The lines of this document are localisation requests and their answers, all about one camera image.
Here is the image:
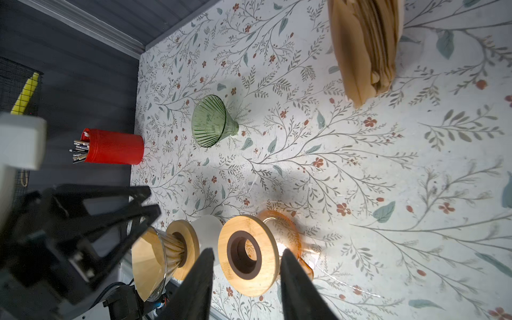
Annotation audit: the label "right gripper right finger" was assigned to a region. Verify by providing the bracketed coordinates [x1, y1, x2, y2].
[280, 249, 337, 320]

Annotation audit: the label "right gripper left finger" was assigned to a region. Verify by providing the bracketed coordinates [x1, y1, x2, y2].
[157, 248, 214, 319]

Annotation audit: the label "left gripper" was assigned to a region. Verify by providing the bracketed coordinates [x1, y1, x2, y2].
[1, 184, 161, 319]

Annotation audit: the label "clear grey glass dripper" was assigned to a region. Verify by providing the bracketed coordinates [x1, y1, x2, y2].
[131, 227, 186, 301]

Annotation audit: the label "orange glass pitcher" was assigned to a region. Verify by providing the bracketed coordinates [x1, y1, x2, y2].
[257, 210, 314, 280]

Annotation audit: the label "green glass dripper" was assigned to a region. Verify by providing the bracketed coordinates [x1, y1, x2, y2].
[191, 95, 239, 148]

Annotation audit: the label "single brown paper filter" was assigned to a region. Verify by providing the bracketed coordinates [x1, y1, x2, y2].
[131, 227, 166, 301]

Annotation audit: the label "brown paper coffee filters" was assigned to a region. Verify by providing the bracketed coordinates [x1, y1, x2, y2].
[327, 0, 405, 109]

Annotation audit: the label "red ribbed utensil cup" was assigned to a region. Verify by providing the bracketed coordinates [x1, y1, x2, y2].
[73, 128, 144, 165]

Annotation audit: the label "white frosted mug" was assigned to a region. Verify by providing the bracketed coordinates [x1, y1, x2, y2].
[191, 215, 223, 267]

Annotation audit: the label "yellow highlighter in basket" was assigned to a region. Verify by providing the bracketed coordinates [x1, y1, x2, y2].
[11, 72, 40, 115]

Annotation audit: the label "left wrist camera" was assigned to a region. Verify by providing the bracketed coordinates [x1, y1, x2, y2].
[1, 113, 47, 225]

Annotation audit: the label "black wire wall basket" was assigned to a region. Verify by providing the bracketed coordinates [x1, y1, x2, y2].
[1, 57, 43, 116]

